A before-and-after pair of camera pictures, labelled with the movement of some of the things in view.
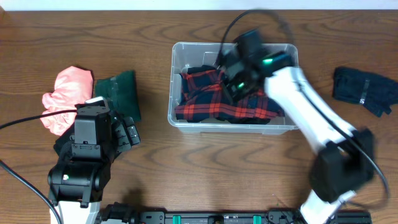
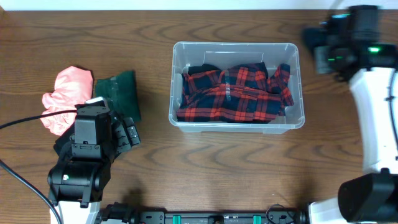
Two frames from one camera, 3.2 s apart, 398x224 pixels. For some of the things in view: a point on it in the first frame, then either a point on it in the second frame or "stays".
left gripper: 124,143 stays
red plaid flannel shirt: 204,96 stays
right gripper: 232,93 → 319,53
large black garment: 200,68 stays
